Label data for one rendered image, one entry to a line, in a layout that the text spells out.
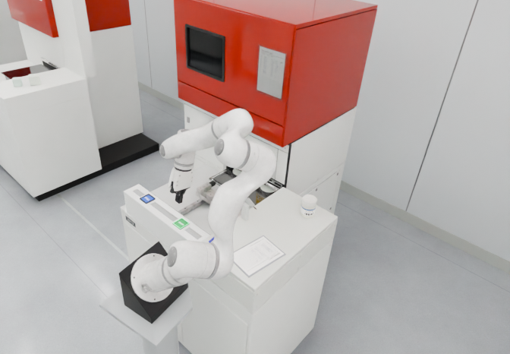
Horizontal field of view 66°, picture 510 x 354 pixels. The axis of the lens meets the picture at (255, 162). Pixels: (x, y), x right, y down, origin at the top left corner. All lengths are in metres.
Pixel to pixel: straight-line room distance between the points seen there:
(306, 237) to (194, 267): 0.69
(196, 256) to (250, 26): 1.08
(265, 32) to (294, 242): 0.95
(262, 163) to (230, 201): 0.16
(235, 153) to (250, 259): 0.64
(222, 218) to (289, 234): 0.62
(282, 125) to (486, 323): 2.00
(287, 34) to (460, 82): 1.66
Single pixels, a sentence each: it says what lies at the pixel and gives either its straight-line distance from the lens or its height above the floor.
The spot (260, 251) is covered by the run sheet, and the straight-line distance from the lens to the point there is 1.76.
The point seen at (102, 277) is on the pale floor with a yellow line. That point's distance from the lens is 3.05.
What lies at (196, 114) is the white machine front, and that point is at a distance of 2.46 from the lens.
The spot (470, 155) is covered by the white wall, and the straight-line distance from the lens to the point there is 3.28.
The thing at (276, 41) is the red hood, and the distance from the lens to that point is 1.82.
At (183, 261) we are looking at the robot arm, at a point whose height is 1.26.
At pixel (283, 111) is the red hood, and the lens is 1.89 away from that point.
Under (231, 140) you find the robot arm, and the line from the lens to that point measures 1.22.
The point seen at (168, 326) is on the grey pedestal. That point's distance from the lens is 1.71.
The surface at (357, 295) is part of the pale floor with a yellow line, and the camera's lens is 2.99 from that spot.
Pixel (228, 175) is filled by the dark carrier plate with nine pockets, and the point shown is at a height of 0.90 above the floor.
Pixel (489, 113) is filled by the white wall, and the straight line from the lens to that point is 3.14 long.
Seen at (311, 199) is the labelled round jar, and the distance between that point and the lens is 1.92.
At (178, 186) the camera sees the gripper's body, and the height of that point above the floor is 1.20.
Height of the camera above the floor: 2.21
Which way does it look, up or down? 33 degrees down
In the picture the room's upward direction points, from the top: 4 degrees clockwise
